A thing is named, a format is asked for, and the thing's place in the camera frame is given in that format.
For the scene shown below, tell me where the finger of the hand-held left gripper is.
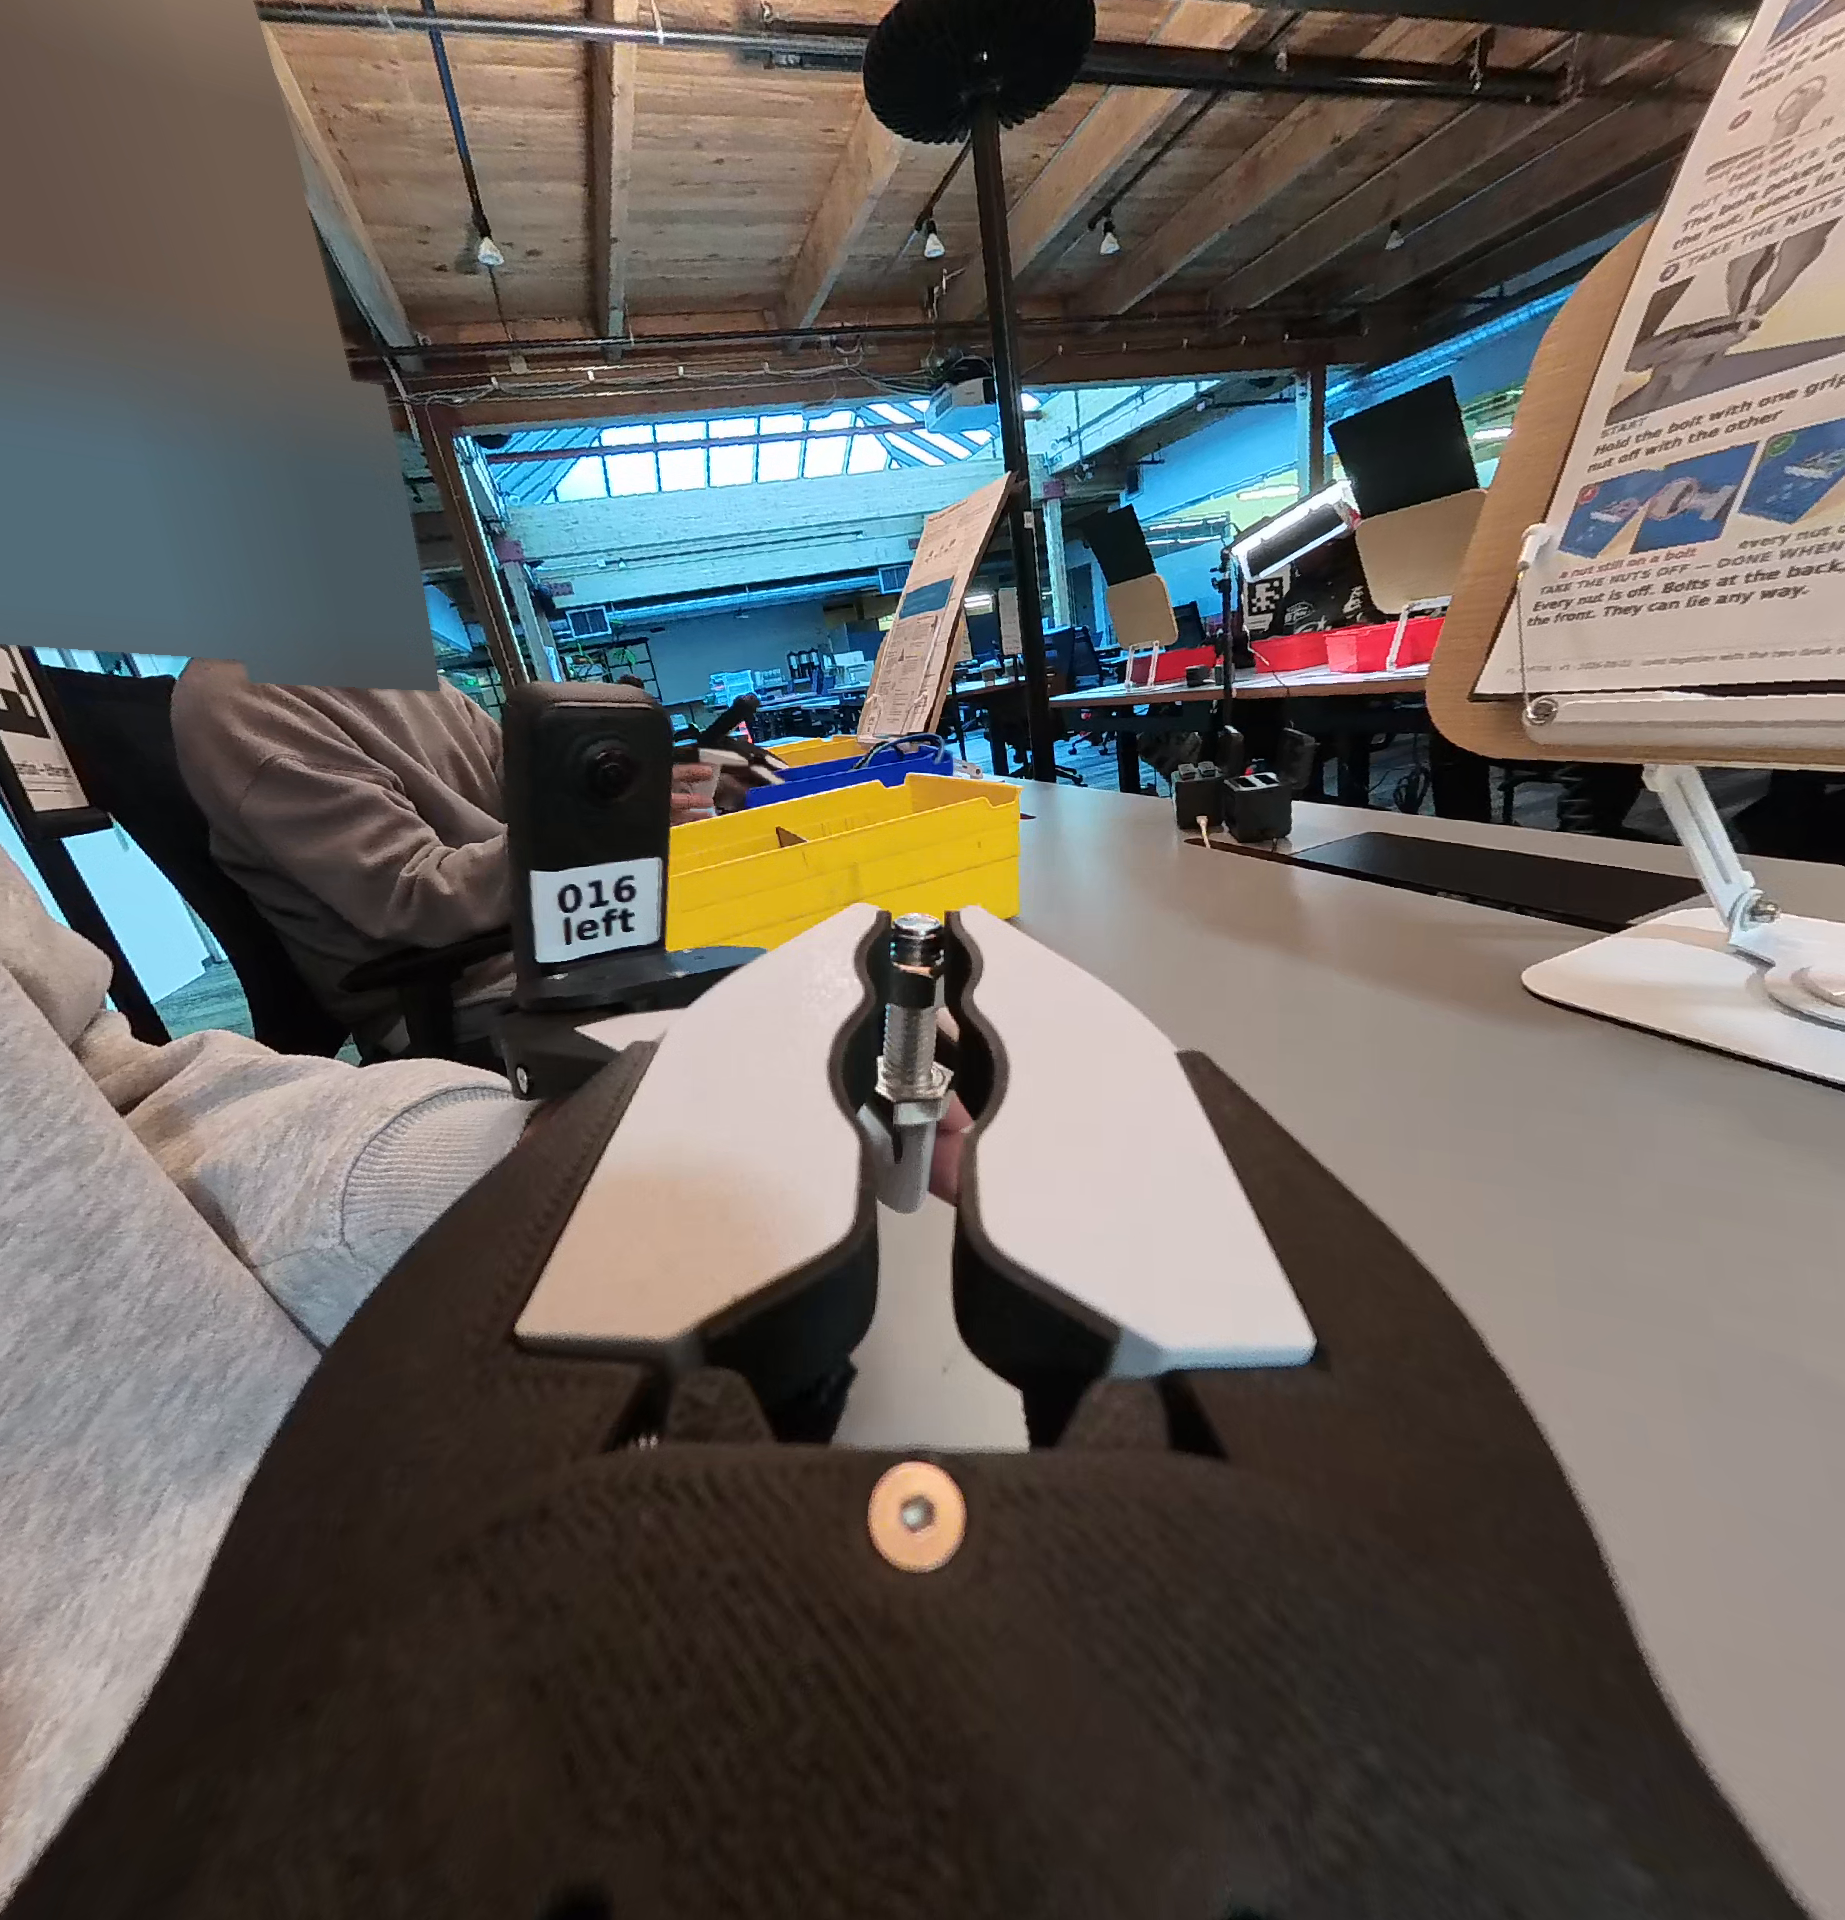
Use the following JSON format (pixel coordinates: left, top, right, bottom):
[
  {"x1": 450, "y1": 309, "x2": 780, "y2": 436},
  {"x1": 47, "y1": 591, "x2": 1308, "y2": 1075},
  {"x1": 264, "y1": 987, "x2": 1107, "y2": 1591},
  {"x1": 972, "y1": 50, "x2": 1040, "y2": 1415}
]
[{"x1": 871, "y1": 1108, "x2": 945, "y2": 1216}]

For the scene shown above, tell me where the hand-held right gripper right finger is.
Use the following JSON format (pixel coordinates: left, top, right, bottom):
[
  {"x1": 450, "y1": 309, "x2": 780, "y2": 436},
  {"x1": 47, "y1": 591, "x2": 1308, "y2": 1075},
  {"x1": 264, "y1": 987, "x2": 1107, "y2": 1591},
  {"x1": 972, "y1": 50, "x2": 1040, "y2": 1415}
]
[{"x1": 951, "y1": 900, "x2": 1320, "y2": 1444}]

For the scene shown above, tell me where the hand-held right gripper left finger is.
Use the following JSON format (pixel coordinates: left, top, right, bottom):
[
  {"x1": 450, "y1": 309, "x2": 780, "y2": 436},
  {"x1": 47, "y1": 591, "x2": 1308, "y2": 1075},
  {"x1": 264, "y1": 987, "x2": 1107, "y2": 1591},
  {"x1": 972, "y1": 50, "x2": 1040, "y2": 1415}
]
[{"x1": 510, "y1": 900, "x2": 885, "y2": 1440}]

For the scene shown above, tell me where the steel bolt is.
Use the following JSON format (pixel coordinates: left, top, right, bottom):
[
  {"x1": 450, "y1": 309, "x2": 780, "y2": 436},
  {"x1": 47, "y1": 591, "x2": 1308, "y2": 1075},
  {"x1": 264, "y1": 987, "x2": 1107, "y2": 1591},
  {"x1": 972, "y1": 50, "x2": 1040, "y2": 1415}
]
[{"x1": 874, "y1": 916, "x2": 959, "y2": 1129}]

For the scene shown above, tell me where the person's left forearm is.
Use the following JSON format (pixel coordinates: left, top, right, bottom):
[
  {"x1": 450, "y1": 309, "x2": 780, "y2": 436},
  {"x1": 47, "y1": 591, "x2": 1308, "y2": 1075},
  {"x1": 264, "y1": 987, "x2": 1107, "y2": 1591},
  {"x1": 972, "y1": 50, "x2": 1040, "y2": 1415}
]
[{"x1": 81, "y1": 1021, "x2": 540, "y2": 1352}]

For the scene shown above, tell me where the grey desk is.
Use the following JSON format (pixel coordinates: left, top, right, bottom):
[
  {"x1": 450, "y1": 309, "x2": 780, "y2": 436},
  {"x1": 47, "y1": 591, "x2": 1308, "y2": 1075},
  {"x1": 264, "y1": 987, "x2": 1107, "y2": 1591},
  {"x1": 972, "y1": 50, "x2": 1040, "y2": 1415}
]
[{"x1": 837, "y1": 781, "x2": 1845, "y2": 1920}]

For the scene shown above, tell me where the wooden office desk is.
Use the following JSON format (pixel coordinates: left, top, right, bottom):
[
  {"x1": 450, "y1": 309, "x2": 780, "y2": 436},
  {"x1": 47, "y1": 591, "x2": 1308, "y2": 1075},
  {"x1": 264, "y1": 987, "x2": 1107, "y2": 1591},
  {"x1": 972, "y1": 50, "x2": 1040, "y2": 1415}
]
[{"x1": 1051, "y1": 661, "x2": 1441, "y2": 783}]

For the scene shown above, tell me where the blue plastic bin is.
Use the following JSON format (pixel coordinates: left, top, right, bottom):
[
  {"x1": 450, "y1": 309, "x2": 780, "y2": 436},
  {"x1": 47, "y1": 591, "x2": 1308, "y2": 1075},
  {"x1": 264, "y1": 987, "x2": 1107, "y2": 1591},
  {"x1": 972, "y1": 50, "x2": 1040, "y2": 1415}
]
[{"x1": 742, "y1": 746, "x2": 959, "y2": 820}]

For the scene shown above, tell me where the brown document board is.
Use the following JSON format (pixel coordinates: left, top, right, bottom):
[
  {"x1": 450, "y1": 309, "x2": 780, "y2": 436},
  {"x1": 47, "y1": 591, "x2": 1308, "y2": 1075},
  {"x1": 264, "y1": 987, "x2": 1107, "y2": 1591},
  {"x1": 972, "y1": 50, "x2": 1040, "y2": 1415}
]
[{"x1": 860, "y1": 472, "x2": 1018, "y2": 744}]

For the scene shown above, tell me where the black office chair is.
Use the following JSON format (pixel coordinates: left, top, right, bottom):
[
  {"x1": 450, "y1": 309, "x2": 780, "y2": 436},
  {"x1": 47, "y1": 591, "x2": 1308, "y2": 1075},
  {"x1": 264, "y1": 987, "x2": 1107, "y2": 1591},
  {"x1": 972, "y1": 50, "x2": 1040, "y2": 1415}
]
[{"x1": 37, "y1": 667, "x2": 510, "y2": 1066}]

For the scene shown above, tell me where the black and white marker sign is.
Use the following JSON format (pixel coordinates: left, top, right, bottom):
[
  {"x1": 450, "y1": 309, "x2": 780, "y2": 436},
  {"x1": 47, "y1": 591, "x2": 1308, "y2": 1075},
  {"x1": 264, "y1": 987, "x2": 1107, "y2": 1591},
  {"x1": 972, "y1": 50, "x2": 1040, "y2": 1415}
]
[{"x1": 0, "y1": 644, "x2": 114, "y2": 842}]

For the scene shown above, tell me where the red plastic bin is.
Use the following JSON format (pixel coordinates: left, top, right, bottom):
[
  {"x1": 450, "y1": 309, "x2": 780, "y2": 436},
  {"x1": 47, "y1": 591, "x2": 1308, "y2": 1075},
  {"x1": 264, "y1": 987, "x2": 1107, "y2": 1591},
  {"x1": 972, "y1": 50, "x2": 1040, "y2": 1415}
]
[{"x1": 1250, "y1": 618, "x2": 1445, "y2": 679}]

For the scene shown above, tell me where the person's light sweater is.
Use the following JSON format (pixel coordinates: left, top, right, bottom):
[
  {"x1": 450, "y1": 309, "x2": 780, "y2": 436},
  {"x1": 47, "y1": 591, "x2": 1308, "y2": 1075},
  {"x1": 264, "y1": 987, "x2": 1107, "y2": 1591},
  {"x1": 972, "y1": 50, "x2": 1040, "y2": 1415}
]
[{"x1": 0, "y1": 802, "x2": 414, "y2": 1920}]

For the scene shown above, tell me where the black flat panel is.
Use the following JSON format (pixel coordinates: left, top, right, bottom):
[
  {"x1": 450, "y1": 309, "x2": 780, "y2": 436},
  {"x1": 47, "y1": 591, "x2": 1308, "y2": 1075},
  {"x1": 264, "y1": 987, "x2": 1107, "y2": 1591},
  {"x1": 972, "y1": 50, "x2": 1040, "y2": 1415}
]
[{"x1": 1326, "y1": 376, "x2": 1484, "y2": 523}]

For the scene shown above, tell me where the black pole with round disc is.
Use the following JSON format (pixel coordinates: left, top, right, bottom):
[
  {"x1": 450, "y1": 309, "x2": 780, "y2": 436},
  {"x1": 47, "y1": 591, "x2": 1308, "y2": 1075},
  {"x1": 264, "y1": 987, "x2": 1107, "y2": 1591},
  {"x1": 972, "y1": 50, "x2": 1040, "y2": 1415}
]
[{"x1": 862, "y1": 0, "x2": 1099, "y2": 783}]

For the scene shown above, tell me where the printed instruction sheet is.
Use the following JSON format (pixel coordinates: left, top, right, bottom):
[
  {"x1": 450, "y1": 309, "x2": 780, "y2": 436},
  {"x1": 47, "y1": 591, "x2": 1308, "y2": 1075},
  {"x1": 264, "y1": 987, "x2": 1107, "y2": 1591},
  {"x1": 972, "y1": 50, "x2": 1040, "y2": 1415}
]
[{"x1": 1474, "y1": 0, "x2": 1845, "y2": 708}]

